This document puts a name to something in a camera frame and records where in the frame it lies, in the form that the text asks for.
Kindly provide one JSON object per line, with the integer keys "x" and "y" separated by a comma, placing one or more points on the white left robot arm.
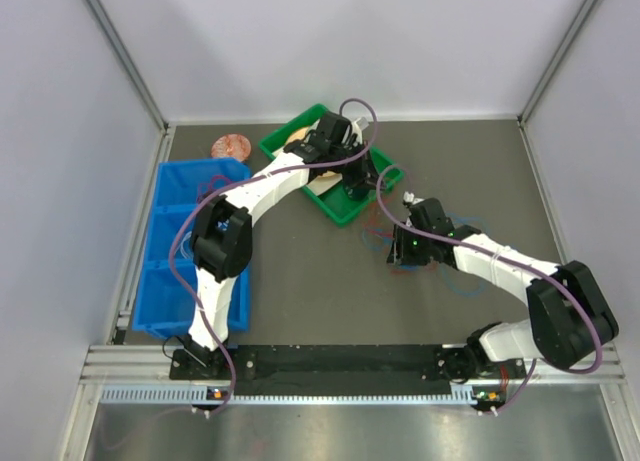
{"x": 222, "y": 234}

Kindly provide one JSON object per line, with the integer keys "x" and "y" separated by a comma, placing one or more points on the beige patterned bowl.
{"x": 299, "y": 135}

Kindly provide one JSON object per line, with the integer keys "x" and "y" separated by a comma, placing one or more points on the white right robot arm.
{"x": 568, "y": 315}

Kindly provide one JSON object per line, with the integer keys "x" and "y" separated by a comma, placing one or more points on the green plastic tray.
{"x": 345, "y": 206}

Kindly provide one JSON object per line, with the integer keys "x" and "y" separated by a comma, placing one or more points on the dark green mug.
{"x": 358, "y": 191}

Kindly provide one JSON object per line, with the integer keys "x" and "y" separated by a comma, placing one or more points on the grey slotted cable duct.
{"x": 209, "y": 396}

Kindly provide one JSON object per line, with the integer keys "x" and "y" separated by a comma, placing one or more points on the red patterned small plate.
{"x": 234, "y": 145}

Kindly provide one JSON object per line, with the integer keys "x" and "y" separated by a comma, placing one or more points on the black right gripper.
{"x": 399, "y": 253}

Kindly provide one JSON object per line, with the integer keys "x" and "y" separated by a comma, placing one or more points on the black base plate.
{"x": 338, "y": 369}

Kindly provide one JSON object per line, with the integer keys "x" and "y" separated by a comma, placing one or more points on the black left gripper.
{"x": 364, "y": 173}

